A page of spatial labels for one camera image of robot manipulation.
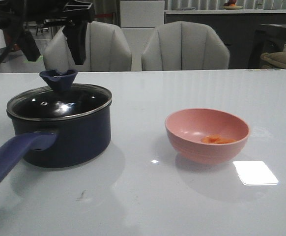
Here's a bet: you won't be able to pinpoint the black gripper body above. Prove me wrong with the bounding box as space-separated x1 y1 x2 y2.
0 0 95 37

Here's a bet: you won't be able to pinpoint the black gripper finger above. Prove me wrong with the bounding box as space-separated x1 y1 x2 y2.
16 30 40 62
62 21 87 65

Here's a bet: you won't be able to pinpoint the glass lid blue knob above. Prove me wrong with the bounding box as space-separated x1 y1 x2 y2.
7 69 112 121

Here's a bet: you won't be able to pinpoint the pink bowl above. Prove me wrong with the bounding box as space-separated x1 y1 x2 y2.
165 108 250 165

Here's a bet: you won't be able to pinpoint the orange ham slices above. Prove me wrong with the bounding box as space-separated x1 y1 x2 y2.
201 134 236 144

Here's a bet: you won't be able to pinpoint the left beige chair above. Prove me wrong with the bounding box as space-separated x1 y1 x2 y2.
43 21 132 72

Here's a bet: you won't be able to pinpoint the beige chair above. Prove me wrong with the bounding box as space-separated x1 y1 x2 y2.
141 21 230 71
43 21 132 72

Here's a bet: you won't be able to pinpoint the white cabinet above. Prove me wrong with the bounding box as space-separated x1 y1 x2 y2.
120 0 165 71

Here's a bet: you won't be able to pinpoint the right beige chair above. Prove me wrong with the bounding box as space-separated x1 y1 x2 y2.
141 21 230 71

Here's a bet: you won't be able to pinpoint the fruit plate on counter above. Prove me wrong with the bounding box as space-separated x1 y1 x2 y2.
223 0 243 10

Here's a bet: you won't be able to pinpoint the grey counter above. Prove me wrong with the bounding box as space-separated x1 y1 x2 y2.
165 9 286 69

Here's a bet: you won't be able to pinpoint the dark washing machine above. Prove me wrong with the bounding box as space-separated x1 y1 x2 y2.
248 24 286 69

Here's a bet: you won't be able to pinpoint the dark blue saucepan purple handle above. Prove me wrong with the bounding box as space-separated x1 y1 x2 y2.
0 104 111 183

